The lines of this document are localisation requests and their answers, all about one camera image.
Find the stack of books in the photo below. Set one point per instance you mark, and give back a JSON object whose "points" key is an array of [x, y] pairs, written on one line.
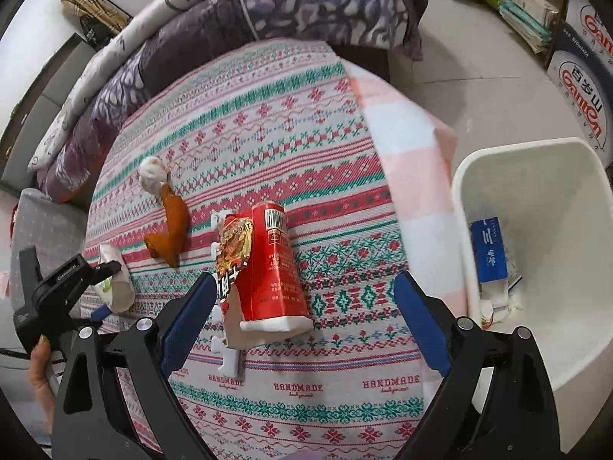
{"points": [[522, 14]]}

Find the white floral tissue packet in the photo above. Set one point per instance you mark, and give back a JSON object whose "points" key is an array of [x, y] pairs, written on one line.
{"points": [[119, 292]]}

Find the grey cartoon print quilt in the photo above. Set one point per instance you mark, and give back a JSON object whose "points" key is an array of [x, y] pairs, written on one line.
{"points": [[143, 19]]}

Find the person's left hand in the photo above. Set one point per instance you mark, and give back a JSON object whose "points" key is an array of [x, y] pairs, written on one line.
{"points": [[42, 378]]}

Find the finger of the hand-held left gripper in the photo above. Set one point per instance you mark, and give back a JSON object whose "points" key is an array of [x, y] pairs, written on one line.
{"points": [[101, 315], [105, 271]]}

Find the crumpled white tissue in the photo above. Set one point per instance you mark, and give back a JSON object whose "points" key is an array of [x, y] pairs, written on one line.
{"points": [[153, 175]]}

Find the grey textured sheet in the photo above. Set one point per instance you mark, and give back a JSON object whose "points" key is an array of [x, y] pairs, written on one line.
{"points": [[48, 230]]}

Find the patterned woven tablecloth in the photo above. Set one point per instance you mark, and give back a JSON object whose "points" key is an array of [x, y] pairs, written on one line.
{"points": [[287, 129]]}

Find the red carton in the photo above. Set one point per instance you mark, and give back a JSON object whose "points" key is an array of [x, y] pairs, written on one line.
{"points": [[277, 268]]}

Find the black hanging bag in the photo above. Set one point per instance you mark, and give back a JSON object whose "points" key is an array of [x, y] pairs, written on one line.
{"points": [[98, 31]]}

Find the grey padded headboard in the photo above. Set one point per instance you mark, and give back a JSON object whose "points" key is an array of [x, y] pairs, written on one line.
{"points": [[38, 105]]}

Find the orange peel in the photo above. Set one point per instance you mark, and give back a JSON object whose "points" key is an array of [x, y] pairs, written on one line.
{"points": [[175, 220]]}

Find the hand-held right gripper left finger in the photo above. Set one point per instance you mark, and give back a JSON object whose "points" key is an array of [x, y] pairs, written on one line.
{"points": [[189, 316]]}

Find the white red notched cardboard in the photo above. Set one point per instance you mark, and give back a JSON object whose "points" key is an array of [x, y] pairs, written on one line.
{"points": [[230, 340]]}

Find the pink checked cloth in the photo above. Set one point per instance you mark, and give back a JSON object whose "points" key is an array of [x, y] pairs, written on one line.
{"points": [[407, 153]]}

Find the long blue box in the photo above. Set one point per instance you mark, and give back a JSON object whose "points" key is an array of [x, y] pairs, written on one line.
{"points": [[488, 249]]}

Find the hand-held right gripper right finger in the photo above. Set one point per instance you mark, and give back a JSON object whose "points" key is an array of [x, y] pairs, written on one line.
{"points": [[421, 321]]}

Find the tan plaid scarf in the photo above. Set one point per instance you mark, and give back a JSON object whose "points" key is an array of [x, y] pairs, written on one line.
{"points": [[91, 2]]}

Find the white plastic bin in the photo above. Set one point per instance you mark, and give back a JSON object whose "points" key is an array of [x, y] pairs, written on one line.
{"points": [[550, 201]]}

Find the glossy food wrapper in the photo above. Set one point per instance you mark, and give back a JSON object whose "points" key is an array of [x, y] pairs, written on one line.
{"points": [[234, 244]]}

